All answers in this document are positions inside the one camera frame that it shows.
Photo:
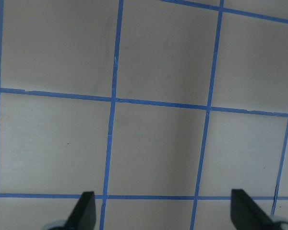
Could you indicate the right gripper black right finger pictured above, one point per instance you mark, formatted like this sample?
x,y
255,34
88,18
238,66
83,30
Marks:
x,y
245,214

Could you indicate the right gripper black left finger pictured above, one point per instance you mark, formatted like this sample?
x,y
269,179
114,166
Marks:
x,y
83,216

